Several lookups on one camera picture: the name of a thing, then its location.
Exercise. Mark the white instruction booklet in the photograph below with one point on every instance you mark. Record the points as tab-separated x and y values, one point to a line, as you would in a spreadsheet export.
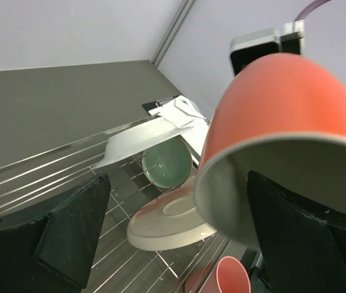
185	113

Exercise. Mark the orange ceramic mug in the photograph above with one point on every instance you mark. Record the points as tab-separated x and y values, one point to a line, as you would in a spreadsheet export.
283	116

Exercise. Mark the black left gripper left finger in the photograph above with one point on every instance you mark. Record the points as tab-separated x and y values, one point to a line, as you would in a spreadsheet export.
50	246

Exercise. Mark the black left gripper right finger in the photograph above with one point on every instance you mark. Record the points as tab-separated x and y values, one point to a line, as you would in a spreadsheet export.
303	242

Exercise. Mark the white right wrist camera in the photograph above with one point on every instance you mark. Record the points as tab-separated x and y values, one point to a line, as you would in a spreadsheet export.
247	48

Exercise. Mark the steel wire dish rack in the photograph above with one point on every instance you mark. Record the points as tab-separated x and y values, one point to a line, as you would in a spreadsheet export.
118	266

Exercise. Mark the black clipboard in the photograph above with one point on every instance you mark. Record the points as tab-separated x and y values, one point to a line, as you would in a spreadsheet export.
157	103

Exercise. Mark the pink and cream floral plate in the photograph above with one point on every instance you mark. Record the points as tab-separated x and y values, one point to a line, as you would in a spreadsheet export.
168	222

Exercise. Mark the pink plastic cup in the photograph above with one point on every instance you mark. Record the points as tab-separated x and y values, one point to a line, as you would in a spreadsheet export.
229	275

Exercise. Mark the mint green ceramic bowl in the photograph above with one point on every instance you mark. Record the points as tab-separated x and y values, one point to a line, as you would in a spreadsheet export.
167	164

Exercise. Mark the white ceramic plate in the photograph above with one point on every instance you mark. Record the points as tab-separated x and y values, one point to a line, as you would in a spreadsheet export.
139	138

